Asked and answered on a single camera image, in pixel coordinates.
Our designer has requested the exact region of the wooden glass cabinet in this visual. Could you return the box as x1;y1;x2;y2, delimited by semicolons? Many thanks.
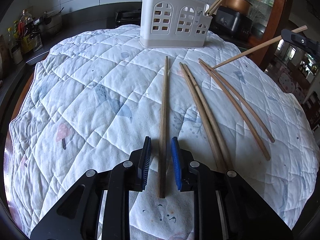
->
224;0;296;66

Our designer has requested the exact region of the black rice cooker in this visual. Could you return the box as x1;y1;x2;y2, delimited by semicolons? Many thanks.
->
214;6;252;39

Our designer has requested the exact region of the copper coloured pot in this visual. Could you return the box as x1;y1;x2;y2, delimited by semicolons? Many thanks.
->
225;0;252;16

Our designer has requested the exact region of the white quilted cloth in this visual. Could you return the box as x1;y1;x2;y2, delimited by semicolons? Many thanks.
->
9;25;319;239

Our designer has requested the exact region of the white plastic utensil holder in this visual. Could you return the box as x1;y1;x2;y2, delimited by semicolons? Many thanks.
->
139;0;212;48

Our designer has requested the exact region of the dark sauce bottle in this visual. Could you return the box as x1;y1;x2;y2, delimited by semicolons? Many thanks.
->
8;27;23;65

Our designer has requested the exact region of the cooking oil bottle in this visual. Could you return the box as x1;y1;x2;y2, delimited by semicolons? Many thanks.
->
18;9;35;55

